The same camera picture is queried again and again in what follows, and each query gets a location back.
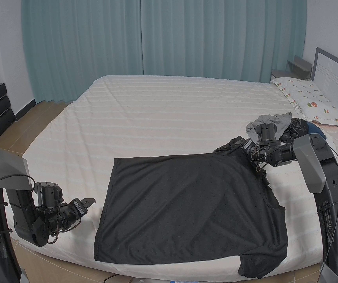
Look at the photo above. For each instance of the black T-shirt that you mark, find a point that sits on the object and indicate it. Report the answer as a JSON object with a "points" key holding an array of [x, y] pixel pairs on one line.
{"points": [[186, 202]]}

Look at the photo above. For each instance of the black shiny garment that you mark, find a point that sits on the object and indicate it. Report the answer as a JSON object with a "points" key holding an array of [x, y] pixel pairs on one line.
{"points": [[297, 127]]}

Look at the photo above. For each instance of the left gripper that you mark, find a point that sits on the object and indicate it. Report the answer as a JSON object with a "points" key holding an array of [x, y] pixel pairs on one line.
{"points": [[76, 209]]}

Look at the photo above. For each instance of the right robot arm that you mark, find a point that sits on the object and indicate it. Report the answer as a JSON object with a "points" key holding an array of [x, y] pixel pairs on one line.
{"points": [[313, 164]]}

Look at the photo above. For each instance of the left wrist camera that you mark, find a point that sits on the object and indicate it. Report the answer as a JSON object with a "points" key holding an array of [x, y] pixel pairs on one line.
{"points": [[59, 193]]}

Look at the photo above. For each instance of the bed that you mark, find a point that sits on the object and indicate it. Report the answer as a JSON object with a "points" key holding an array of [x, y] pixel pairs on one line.
{"points": [[157, 113]]}

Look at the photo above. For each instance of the blue garment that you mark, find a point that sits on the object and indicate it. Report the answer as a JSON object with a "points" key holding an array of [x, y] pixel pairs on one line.
{"points": [[313, 128]]}

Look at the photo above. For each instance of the blue-green curtain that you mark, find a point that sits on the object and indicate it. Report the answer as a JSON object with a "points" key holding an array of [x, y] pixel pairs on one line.
{"points": [[98, 40]]}

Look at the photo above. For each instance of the grey bedside table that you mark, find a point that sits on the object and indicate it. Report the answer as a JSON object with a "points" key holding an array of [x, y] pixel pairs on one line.
{"points": [[300, 65]]}

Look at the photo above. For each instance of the white printed pillow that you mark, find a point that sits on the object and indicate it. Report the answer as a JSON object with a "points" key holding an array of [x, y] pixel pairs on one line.
{"points": [[310, 99]]}

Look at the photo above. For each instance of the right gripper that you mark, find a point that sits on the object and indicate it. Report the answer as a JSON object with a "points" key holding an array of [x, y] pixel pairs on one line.
{"points": [[248, 148]]}

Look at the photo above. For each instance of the grey garment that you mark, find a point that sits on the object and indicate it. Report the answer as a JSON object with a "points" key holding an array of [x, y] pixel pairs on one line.
{"points": [[281, 119]]}

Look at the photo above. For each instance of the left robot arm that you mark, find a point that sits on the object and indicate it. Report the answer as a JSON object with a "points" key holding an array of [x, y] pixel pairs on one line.
{"points": [[3, 164]]}

